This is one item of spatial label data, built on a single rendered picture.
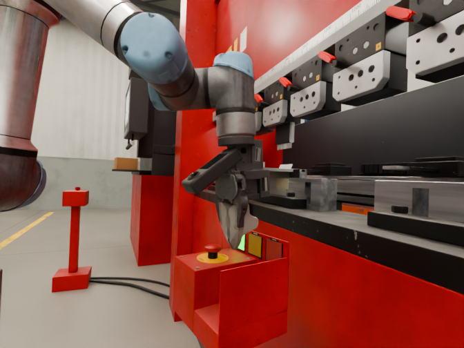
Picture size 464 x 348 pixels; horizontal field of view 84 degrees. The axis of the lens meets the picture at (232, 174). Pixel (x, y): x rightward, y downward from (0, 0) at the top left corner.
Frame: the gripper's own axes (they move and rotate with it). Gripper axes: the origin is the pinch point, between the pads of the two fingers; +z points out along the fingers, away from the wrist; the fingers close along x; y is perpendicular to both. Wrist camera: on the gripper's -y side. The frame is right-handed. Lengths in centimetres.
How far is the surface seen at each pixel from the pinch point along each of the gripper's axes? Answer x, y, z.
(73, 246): 210, -19, 49
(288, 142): 26, 45, -22
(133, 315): 140, 11, 85
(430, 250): -26.6, 15.7, -2.1
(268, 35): 39, 48, -67
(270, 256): -0.3, 9.7, 4.7
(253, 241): 5.4, 9.9, 2.8
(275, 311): -4.9, 6.5, 13.2
